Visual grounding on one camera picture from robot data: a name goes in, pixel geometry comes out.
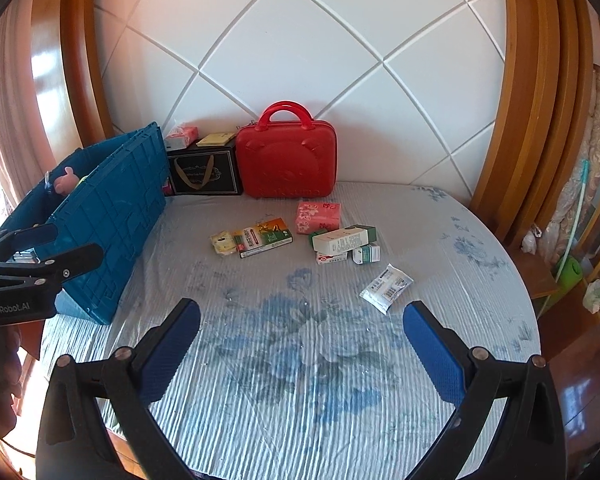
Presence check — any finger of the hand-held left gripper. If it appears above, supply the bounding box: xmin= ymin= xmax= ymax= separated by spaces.
xmin=0 ymin=243 xmax=104 ymax=292
xmin=0 ymin=223 xmax=58 ymax=266

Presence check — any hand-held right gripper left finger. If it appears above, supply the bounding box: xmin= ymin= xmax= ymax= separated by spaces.
xmin=35 ymin=297 xmax=203 ymax=480

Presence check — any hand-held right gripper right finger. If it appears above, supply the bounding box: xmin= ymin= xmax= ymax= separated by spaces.
xmin=402 ymin=301 xmax=567 ymax=480

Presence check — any blue plastic storage crate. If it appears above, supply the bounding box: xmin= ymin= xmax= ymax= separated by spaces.
xmin=0 ymin=121 xmax=168 ymax=325

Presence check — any pink pig plush green shirt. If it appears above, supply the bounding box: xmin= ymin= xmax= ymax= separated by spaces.
xmin=55 ymin=165 xmax=79 ymax=194

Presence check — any person's left hand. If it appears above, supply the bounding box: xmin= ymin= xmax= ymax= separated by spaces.
xmin=0 ymin=322 xmax=23 ymax=431

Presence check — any silver barcode sachet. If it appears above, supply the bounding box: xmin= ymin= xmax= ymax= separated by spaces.
xmin=359 ymin=263 xmax=413 ymax=316

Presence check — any small yellow packet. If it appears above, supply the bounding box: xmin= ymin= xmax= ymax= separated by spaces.
xmin=210 ymin=231 xmax=237 ymax=257

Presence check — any small green white box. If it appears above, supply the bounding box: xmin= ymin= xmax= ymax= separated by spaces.
xmin=351 ymin=242 xmax=382 ymax=266

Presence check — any wooden nightstand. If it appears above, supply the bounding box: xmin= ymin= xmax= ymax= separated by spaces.
xmin=507 ymin=247 xmax=561 ymax=311

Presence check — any pink curtain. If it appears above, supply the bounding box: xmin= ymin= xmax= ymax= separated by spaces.
xmin=0 ymin=10 xmax=46 ymax=221

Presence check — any white green long box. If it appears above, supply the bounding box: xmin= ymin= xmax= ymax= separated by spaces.
xmin=312 ymin=225 xmax=378 ymax=253

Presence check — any green yellow box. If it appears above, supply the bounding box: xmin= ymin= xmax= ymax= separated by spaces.
xmin=232 ymin=217 xmax=293 ymax=259

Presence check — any black gift box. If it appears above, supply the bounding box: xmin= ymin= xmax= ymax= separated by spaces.
xmin=166 ymin=138 xmax=244 ymax=196

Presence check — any green rolled yoga mat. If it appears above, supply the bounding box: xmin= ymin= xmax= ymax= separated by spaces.
xmin=555 ymin=255 xmax=583 ymax=288

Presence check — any white green tissue pack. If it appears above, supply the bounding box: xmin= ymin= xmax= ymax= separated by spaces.
xmin=582 ymin=280 xmax=600 ymax=313

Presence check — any pink floral tissue pack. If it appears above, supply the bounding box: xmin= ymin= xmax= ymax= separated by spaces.
xmin=294 ymin=201 xmax=342 ymax=236

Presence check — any yellow flat box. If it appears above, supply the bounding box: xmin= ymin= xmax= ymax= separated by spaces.
xmin=196 ymin=132 xmax=235 ymax=147

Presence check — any teal pole mop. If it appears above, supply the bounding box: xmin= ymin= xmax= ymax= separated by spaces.
xmin=550 ymin=160 xmax=591 ymax=281

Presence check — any red hard-shell suitcase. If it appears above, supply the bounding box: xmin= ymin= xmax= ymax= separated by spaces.
xmin=236 ymin=101 xmax=338 ymax=198

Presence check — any wooden white padded headboard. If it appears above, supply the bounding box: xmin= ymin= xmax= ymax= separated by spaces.
xmin=30 ymin=0 xmax=600 ymax=256

